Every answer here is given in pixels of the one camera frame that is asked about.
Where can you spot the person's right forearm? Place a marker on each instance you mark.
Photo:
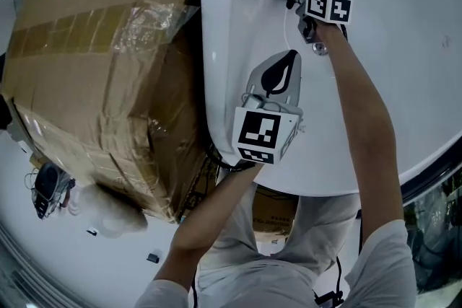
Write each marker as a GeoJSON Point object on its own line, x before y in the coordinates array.
{"type": "Point", "coordinates": [364, 126]}

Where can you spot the dark-framed window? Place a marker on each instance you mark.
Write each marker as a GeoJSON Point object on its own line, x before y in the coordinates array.
{"type": "Point", "coordinates": [433, 227]}

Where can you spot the small printed cardboard box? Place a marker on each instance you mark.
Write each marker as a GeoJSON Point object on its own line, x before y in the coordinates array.
{"type": "Point", "coordinates": [274, 213]}

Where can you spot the person's beige trousers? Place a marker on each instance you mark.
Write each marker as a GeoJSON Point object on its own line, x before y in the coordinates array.
{"type": "Point", "coordinates": [325, 220]}

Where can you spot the person's left forearm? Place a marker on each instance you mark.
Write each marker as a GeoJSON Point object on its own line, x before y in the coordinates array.
{"type": "Point", "coordinates": [216, 205]}

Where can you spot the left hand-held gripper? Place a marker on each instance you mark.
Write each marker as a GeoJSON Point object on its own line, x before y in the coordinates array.
{"type": "Point", "coordinates": [258, 130]}

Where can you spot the white bathtub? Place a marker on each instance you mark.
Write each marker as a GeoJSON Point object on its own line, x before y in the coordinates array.
{"type": "Point", "coordinates": [379, 83]}

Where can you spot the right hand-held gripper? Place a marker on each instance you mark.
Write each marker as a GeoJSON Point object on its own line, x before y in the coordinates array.
{"type": "Point", "coordinates": [335, 11]}

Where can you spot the grey metal bracket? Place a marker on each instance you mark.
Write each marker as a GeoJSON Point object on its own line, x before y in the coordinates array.
{"type": "Point", "coordinates": [16, 130]}

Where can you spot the large cardboard box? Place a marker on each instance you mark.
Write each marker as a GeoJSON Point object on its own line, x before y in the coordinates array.
{"type": "Point", "coordinates": [90, 83]}

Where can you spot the person's white t-shirt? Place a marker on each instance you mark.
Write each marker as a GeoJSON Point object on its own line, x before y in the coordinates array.
{"type": "Point", "coordinates": [382, 263]}

